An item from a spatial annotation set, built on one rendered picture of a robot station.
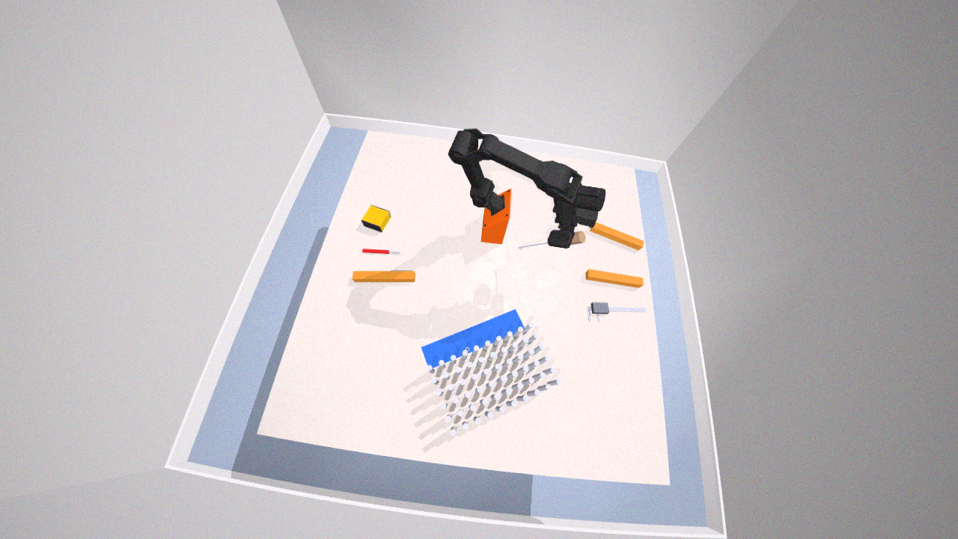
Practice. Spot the blue flat strip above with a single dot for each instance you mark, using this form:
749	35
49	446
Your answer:
455	344

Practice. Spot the wooden-handled tool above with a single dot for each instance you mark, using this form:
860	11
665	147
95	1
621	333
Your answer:
579	237

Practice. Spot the orange flat bar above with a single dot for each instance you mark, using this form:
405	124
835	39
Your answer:
617	236
613	278
383	276

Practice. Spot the yellow box with black end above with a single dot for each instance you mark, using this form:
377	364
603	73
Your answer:
376	218

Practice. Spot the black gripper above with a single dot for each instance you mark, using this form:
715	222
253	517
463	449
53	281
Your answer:
563	237

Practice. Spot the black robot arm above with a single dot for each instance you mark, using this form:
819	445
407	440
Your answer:
549	176

